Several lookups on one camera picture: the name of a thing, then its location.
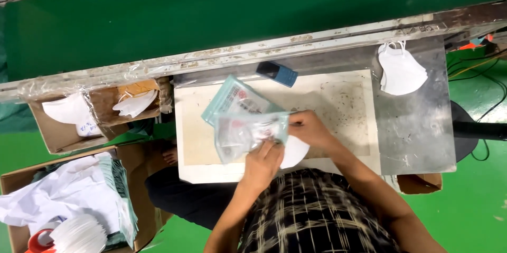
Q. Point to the person's right hand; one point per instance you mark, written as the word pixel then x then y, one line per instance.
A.
pixel 315 130

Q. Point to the person's left hand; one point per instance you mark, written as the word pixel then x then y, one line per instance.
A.
pixel 261 166

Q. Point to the person's right fingers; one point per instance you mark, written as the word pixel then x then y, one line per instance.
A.
pixel 299 124

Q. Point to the person's left fingers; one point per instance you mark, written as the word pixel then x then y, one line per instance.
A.
pixel 269 149

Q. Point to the white face mask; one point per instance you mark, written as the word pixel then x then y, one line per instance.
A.
pixel 295 153

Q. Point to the clear plastic mask packet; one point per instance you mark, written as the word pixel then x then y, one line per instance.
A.
pixel 241 134

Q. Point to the white work board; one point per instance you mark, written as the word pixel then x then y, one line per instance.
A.
pixel 340 106

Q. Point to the blue and black phone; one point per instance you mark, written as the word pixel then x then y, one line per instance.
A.
pixel 277 73

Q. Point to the teal printed mask packet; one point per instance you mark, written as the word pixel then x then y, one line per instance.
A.
pixel 235 98

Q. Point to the person's plaid shirt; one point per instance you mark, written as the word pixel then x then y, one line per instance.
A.
pixel 313 217

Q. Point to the person's black trousers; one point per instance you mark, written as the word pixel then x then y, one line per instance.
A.
pixel 190 199

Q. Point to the person's bare foot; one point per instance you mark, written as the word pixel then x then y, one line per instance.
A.
pixel 170 156

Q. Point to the stack of white face masks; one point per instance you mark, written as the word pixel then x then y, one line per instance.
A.
pixel 401 71

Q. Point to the metal table plate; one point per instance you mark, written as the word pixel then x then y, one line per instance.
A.
pixel 416 126

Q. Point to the small cardboard box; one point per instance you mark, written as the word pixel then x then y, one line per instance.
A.
pixel 420 183

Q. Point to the large cardboard supply box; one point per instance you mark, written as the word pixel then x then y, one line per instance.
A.
pixel 134 166

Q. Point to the green conveyor belt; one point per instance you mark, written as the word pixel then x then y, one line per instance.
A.
pixel 198 19

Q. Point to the stack of teal packets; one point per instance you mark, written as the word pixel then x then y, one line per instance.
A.
pixel 124 201

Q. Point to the cardboard box with masks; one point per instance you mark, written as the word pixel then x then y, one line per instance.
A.
pixel 63 130

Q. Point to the fanned pile of white masks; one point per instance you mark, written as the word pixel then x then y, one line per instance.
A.
pixel 79 235

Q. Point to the crumpled white paper sheet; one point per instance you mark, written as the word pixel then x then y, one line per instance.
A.
pixel 63 195

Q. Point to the red tape dispenser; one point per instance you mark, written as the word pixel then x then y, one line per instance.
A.
pixel 36 242

